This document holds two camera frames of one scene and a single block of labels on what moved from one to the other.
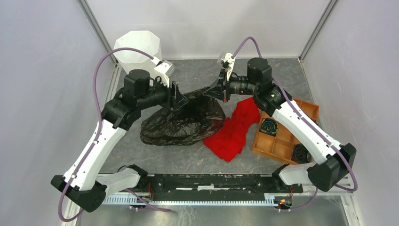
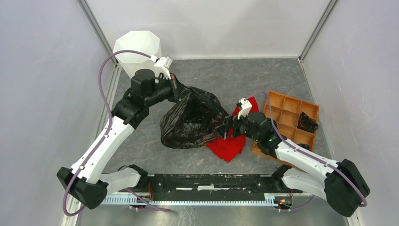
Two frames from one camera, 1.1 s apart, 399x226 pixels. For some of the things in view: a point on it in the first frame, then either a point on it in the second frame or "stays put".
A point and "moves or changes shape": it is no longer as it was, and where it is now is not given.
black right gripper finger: (215, 92) to (222, 129)
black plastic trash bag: (196, 121) moves or changes shape
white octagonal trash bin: (144, 40) stays put
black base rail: (210, 184) stays put
